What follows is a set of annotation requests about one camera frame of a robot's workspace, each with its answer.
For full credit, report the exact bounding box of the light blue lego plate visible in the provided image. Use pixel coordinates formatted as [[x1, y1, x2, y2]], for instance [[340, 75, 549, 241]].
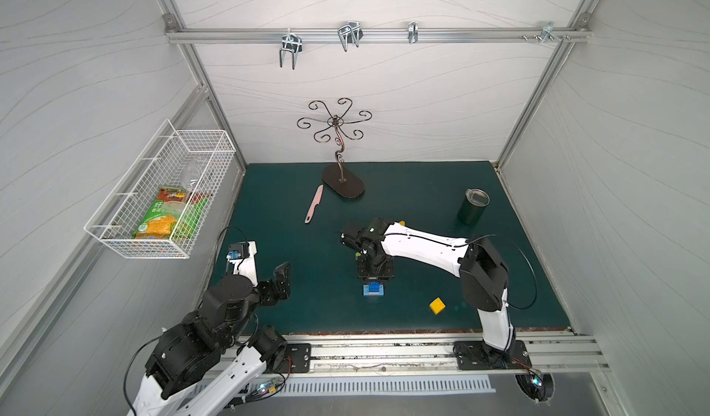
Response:
[[362, 283, 385, 297]]

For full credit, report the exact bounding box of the yellow lego brick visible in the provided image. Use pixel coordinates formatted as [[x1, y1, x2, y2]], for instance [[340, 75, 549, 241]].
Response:
[[429, 298, 446, 315]]

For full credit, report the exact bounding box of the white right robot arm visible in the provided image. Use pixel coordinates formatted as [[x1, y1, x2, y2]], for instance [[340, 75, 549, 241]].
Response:
[[340, 218, 532, 372]]

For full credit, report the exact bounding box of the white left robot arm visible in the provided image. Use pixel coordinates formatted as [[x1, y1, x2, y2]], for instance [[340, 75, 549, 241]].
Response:
[[128, 263, 292, 415]]

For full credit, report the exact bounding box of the green table mat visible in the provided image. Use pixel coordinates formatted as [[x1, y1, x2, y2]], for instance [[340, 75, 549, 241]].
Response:
[[224, 162, 569, 334]]

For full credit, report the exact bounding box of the pink plastic knife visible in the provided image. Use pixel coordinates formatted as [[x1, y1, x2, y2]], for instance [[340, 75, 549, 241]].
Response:
[[304, 184, 324, 224]]

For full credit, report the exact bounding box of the brown metal cup tree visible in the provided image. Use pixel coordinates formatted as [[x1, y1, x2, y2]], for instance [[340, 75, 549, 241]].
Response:
[[296, 97, 373, 200]]

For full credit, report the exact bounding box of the dark green metal tumbler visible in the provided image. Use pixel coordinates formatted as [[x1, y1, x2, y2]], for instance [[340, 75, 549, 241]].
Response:
[[457, 189, 490, 226]]

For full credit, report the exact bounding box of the green snack bag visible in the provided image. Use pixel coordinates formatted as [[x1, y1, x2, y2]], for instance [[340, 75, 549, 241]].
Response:
[[132, 186, 211, 240]]

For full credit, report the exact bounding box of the metal double hook middle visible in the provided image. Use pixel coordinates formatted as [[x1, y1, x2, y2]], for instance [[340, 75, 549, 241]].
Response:
[[337, 21, 364, 52]]

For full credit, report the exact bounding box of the metal double hook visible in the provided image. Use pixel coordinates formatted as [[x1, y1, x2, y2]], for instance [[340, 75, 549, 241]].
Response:
[[279, 33, 303, 70], [337, 21, 364, 52]]

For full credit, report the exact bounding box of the metal double hook left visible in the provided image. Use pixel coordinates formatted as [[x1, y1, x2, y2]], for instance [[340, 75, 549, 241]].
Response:
[[279, 33, 303, 70]]

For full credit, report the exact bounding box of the metal single hook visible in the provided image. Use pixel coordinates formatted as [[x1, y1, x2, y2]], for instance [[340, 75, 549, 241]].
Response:
[[408, 21, 419, 44]]

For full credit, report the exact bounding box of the metal hook right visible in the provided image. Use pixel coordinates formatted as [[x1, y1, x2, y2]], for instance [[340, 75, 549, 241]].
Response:
[[521, 22, 571, 44]]

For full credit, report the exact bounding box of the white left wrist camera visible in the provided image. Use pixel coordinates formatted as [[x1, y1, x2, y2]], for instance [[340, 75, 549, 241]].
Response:
[[226, 241, 258, 287]]

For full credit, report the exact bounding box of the white wire basket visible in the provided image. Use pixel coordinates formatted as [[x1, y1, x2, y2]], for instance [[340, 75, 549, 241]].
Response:
[[84, 119, 235, 260]]

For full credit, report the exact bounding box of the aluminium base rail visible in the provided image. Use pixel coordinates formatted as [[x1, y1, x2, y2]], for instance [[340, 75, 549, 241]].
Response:
[[285, 331, 611, 378]]

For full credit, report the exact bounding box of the aluminium top rail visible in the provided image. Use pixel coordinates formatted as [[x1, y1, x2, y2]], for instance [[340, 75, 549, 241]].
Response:
[[166, 25, 593, 45]]

